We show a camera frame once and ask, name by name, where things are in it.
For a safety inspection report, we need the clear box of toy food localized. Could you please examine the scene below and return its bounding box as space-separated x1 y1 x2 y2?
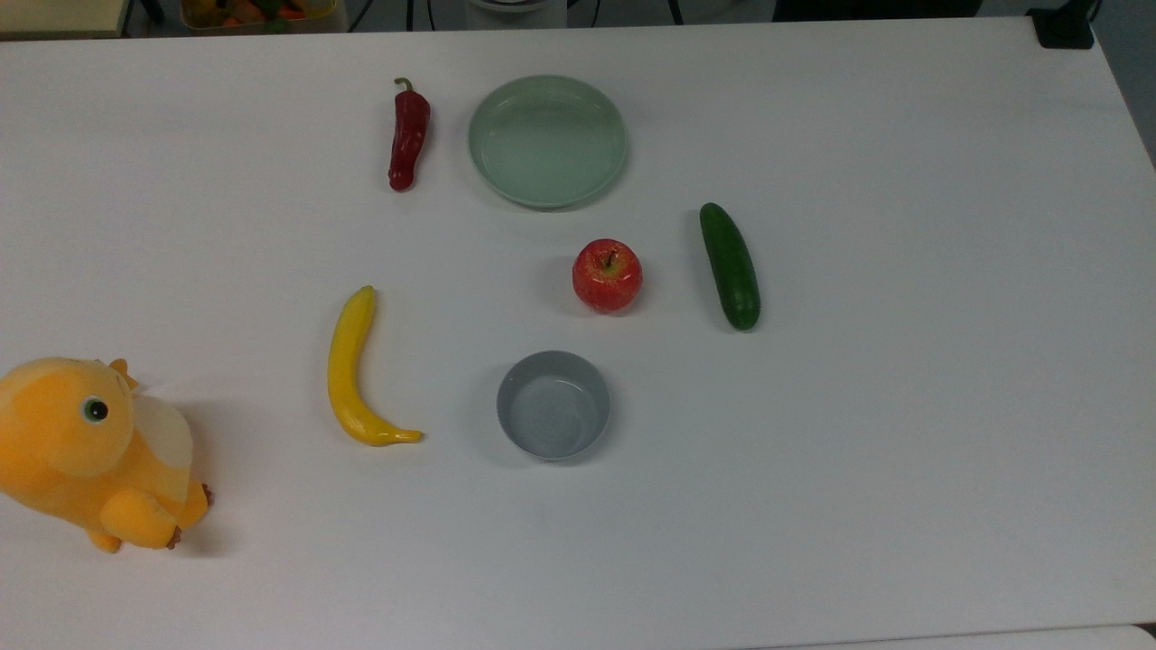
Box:
179 0 350 35

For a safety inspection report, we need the grey round bowl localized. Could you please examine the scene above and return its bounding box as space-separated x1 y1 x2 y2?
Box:
496 350 611 462

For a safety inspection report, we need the red chili pepper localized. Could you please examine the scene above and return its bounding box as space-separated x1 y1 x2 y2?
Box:
388 78 432 193

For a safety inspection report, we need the black bulky object behind table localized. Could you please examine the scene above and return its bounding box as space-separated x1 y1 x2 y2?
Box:
773 0 983 22

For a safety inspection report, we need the beige side table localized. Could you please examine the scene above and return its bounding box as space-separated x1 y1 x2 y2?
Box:
0 0 135 41

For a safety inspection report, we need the yellow banana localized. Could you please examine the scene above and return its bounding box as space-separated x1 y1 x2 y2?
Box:
327 285 424 447

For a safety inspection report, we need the red apple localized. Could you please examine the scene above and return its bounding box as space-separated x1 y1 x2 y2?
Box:
572 238 644 314

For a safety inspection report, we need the pale green round plate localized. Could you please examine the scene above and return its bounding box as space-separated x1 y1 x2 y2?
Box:
467 74 629 211

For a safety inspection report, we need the yellow plush toy animal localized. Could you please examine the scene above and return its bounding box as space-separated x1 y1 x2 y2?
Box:
0 357 214 554

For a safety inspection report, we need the green cucumber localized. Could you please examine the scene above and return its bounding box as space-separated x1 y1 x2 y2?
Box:
699 202 761 331

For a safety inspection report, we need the black table clamp mount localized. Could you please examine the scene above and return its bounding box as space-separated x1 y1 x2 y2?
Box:
1028 0 1103 51

